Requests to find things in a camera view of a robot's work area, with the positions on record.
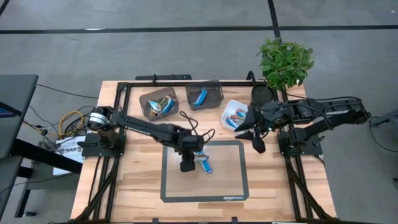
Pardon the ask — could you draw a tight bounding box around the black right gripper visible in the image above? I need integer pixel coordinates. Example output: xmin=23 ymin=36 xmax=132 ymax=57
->
xmin=233 ymin=100 xmax=292 ymax=154

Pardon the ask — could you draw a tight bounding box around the green snack bag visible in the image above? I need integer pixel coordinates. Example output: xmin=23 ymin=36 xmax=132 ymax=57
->
xmin=162 ymin=96 xmax=176 ymax=115

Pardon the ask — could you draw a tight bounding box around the green orange granola bar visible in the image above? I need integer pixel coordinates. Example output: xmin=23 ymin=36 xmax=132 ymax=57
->
xmin=154 ymin=96 xmax=170 ymax=110

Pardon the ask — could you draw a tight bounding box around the silver blue granola bar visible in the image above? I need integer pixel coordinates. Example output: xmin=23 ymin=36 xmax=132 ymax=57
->
xmin=148 ymin=100 xmax=163 ymax=113

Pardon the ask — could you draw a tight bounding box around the blue orange granola bar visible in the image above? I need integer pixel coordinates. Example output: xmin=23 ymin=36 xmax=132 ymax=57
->
xmin=200 ymin=158 xmax=214 ymax=175

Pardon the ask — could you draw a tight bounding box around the white plastic tray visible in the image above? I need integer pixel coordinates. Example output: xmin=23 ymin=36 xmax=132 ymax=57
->
xmin=221 ymin=99 xmax=250 ymax=132

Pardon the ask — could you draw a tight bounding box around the black plant pot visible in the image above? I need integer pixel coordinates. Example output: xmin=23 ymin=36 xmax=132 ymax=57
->
xmin=250 ymin=84 xmax=276 ymax=108

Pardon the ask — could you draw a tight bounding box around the dark mesh bin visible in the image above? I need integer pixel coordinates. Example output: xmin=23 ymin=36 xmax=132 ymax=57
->
xmin=139 ymin=86 xmax=180 ymax=122
xmin=185 ymin=80 xmax=224 ymax=111

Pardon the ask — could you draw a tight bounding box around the green leafy plant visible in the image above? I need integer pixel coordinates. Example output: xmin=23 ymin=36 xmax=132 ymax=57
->
xmin=256 ymin=37 xmax=315 ymax=91

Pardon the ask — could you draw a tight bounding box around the white printed paper sheet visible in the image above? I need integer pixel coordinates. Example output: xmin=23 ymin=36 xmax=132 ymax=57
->
xmin=52 ymin=135 xmax=88 ymax=177

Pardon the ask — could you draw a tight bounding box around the dark grey desk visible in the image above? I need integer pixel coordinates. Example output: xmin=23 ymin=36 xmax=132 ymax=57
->
xmin=0 ymin=73 xmax=40 ymax=159

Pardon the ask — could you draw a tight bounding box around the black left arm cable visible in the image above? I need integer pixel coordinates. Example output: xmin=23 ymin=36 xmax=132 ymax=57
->
xmin=178 ymin=110 xmax=216 ymax=144

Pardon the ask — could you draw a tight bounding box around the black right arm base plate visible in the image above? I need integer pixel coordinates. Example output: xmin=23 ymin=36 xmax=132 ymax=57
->
xmin=278 ymin=130 xmax=323 ymax=157

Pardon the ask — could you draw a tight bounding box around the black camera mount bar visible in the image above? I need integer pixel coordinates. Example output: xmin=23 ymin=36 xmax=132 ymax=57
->
xmin=135 ymin=73 xmax=193 ymax=81

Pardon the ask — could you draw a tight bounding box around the black aluminium table frame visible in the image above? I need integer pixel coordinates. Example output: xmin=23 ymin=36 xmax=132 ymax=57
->
xmin=74 ymin=80 xmax=336 ymax=223

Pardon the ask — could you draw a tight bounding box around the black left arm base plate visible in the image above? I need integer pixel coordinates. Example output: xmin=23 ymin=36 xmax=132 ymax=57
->
xmin=77 ymin=132 xmax=127 ymax=157

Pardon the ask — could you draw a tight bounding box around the yellow cable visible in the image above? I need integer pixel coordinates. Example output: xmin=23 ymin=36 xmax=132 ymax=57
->
xmin=58 ymin=110 xmax=85 ymax=138

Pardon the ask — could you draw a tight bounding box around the black desk leg frame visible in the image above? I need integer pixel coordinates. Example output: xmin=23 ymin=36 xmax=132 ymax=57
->
xmin=11 ymin=138 xmax=83 ymax=218

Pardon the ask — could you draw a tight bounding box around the black floor cable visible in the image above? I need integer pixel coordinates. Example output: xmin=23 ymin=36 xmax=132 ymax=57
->
xmin=35 ymin=83 xmax=100 ymax=100

